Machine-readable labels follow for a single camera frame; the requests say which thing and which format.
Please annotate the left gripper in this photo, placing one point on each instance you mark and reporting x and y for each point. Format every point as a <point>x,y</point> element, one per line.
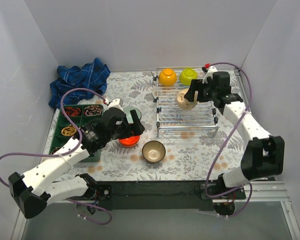
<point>129,124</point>

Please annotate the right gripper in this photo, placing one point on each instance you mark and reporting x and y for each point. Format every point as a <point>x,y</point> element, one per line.
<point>201,90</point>

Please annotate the orange bowl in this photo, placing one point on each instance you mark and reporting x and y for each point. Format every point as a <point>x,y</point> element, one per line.
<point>130,140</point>
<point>129,145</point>

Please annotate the cream bird pattern bowl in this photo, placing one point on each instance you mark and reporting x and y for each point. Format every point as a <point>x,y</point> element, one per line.
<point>183,103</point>

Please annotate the light teal bowl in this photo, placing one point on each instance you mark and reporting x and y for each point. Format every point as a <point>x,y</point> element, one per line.
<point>127,110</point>

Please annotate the lime green bowl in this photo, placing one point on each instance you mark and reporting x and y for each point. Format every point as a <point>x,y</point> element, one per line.
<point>187,75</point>

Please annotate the black gold rimmed bowl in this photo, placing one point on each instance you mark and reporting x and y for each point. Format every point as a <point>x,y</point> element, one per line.
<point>153,151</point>

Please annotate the yellow bowl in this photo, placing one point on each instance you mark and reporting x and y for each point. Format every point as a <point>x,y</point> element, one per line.
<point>167,77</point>

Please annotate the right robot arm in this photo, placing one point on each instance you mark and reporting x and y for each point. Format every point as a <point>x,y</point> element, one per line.
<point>264,153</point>

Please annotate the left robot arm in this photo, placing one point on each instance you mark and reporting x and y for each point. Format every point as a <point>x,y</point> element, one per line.
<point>37,188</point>

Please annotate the metal dish rack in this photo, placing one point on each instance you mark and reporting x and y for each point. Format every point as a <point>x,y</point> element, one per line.
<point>172,120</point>

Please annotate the green compartment organizer tray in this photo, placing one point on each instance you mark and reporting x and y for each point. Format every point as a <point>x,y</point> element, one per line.
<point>80,114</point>

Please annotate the blue plaid cloth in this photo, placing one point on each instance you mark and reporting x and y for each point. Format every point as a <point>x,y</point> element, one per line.
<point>92,76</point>

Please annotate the black base bar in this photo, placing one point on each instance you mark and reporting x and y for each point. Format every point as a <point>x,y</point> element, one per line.
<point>153,195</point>

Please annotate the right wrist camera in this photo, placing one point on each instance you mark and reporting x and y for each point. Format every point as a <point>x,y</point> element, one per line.
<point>208,70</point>

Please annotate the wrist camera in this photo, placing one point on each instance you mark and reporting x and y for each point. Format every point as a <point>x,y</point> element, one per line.
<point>115,103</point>
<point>208,70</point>

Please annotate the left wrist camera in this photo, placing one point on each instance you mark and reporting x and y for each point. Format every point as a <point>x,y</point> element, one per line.
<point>115,103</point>

